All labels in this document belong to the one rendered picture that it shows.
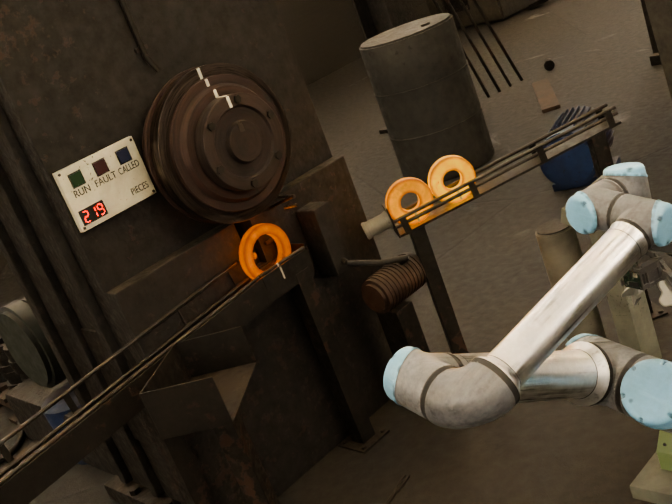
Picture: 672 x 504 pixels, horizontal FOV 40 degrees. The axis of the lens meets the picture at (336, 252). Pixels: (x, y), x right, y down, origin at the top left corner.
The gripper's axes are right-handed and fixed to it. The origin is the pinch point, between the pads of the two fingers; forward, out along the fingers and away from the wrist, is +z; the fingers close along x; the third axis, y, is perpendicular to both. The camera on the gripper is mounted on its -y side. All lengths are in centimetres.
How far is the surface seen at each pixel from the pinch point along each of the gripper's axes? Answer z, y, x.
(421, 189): -24, -1, -95
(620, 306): 23, -32, -51
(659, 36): -22, -214, -190
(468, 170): -25, -17, -89
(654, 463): 39.9, 7.8, -4.8
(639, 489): 41.1, 16.8, -1.6
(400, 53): -46, -131, -298
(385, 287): 1, 21, -94
